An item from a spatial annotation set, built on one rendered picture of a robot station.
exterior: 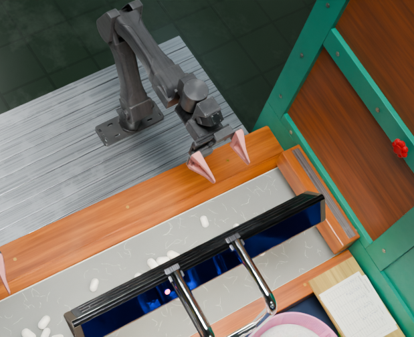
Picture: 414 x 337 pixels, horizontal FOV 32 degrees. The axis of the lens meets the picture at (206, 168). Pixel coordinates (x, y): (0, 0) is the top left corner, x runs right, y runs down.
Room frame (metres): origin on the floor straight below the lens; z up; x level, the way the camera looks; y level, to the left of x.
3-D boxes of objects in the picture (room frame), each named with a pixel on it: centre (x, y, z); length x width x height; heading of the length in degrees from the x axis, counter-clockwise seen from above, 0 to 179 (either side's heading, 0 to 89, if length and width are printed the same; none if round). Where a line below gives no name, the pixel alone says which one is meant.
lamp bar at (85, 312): (0.54, -0.07, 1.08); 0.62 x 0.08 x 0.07; 141
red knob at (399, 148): (0.89, -0.37, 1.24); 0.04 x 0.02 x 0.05; 51
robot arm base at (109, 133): (1.00, 0.26, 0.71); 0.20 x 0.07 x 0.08; 144
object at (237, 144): (0.82, -0.04, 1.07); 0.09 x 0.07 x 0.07; 54
